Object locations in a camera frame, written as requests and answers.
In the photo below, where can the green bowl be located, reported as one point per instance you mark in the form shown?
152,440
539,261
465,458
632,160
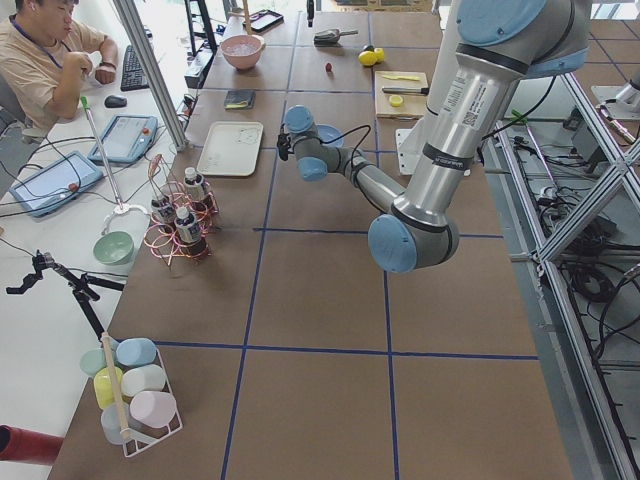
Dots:
114,248

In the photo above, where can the grey folded cloth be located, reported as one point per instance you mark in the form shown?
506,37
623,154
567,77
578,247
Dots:
241,99

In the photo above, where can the yellow lemon outer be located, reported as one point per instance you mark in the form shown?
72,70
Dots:
380,54

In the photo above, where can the cream bear tray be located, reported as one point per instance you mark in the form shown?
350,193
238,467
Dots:
231,149

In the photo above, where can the blue plate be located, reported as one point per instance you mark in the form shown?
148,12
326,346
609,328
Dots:
330,135

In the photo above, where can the pink bowl of ice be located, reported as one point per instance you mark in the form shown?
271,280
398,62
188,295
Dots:
243,51

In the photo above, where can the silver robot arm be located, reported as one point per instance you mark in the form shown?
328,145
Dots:
488,48

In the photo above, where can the yellow plastic knife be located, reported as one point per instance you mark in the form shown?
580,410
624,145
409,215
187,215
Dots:
402,77

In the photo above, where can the black computer mouse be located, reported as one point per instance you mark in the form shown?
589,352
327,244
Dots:
115,101

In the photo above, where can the white wire cup rack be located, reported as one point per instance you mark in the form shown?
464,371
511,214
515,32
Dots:
138,408

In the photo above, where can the black keyboard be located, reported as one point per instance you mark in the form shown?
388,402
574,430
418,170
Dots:
133,75

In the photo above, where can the blue tablet pendant near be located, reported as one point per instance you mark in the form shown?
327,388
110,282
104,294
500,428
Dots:
53,186

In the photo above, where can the blue tablet pendant far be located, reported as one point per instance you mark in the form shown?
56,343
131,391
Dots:
127,137

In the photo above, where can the seated person beige shirt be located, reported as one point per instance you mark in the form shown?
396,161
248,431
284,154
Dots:
46,55

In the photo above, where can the wooden cutting board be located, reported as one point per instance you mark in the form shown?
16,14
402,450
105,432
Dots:
414,105

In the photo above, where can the yellow lemon near board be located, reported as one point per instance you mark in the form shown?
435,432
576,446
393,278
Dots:
368,58

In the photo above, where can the steel rod black cap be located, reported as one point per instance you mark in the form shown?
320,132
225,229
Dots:
406,90

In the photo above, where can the blue tablet pendant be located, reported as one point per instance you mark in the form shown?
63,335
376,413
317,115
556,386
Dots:
53,186
127,137

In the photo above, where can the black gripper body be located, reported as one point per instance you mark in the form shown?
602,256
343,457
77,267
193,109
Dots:
285,145

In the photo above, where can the tea bottle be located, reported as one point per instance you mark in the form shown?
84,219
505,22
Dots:
164,211
190,232
196,189

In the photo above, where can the lemon half slice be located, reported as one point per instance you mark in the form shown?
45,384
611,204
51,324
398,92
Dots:
396,100

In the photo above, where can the metal ice scoop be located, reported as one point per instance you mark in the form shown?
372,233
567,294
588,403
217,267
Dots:
331,37

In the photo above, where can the copper wire bottle rack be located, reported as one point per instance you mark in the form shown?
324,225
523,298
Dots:
168,247

